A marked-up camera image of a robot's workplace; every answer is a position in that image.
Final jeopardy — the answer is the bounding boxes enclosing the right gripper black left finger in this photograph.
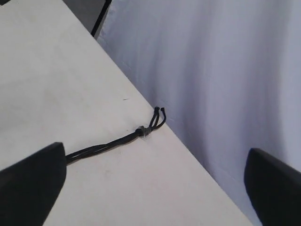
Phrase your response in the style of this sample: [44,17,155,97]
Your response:
[0,142,67,226]

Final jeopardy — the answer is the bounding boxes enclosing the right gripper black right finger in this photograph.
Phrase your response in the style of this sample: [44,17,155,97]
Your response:
[244,148,301,226]

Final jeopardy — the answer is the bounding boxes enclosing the black rope strand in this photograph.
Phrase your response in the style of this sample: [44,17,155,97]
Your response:
[65,110,168,165]
[65,107,166,164]
[65,107,160,163]

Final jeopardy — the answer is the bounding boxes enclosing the black stand pole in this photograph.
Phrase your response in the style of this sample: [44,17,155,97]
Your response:
[90,0,112,37]

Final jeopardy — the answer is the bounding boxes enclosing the grey cable connector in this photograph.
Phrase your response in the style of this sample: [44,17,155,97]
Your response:
[135,126,152,137]

